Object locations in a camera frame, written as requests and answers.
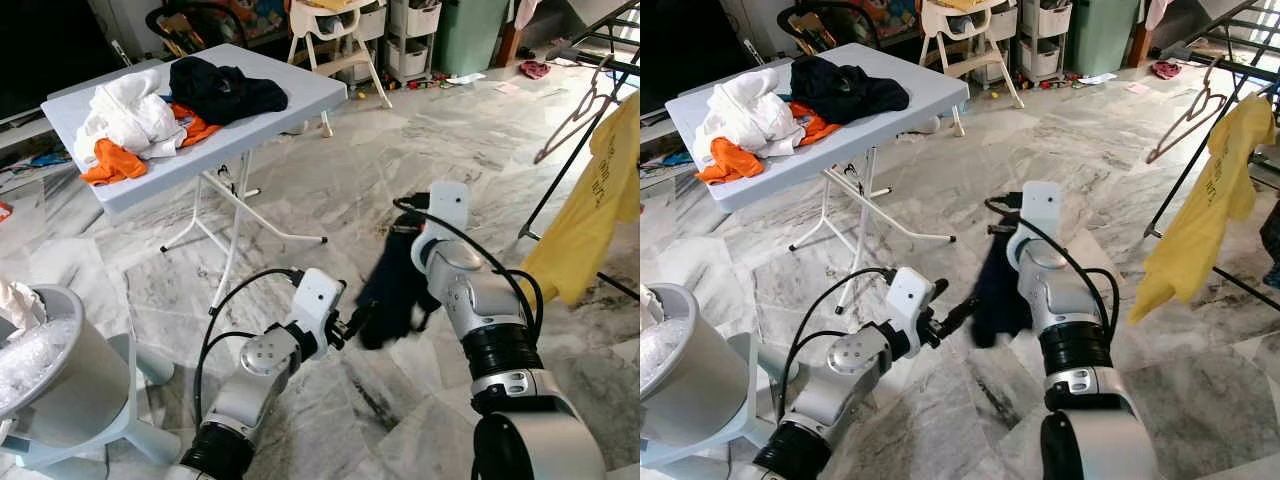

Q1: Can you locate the pink clothes hanger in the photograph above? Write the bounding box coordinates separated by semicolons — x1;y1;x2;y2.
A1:
1145;55;1233;166
533;55;623;166

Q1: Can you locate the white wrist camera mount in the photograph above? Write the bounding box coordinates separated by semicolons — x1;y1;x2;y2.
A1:
885;266;936;336
1020;180;1063;236
428;182;471;236
293;268;346;336

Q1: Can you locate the blue plaid garment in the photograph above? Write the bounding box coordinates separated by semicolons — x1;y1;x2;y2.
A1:
1262;200;1280;291

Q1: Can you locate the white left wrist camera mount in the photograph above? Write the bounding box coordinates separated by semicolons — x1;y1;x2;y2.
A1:
885;266;936;336
293;268;346;336

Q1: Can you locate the white shirt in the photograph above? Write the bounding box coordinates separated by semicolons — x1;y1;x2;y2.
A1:
73;68;189;169
692;68;809;169

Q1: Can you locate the navy garment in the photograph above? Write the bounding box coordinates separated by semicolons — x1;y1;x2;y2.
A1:
355;225;441;351
968;230;1036;349

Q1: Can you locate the yellow shirt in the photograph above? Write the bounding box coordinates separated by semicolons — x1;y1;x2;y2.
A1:
520;90;641;306
1128;92;1276;326

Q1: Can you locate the light grey folding table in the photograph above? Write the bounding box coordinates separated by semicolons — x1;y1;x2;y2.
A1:
42;43;349;311
665;43;971;311

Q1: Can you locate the white drawer tower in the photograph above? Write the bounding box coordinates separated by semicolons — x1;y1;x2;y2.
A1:
1015;0;1073;81
385;0;443;81

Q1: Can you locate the black drying rack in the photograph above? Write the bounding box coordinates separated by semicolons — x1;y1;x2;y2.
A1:
1143;0;1280;311
515;0;641;301

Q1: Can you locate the clear plastic bag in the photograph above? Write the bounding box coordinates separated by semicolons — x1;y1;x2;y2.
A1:
640;318;696;396
0;318;79;411

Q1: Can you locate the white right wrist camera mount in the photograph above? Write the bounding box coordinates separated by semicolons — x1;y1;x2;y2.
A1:
428;182;471;236
1020;180;1063;236

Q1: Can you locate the black garment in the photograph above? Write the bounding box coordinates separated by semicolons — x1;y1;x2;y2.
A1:
790;57;911;126
168;57;289;126

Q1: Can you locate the white high chair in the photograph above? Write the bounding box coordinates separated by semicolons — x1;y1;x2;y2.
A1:
918;0;1026;109
288;0;393;109

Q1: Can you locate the cream garment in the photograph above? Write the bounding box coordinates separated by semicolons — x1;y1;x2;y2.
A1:
0;280;46;336

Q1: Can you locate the orange garment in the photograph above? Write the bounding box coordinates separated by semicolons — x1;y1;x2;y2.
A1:
80;100;223;186
697;100;843;186

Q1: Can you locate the green storage bin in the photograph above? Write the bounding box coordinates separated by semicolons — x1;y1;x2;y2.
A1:
1065;0;1141;76
435;0;511;76

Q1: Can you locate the grey laundry basket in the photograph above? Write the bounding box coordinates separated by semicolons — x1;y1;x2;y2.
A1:
640;283;791;471
0;285;181;471

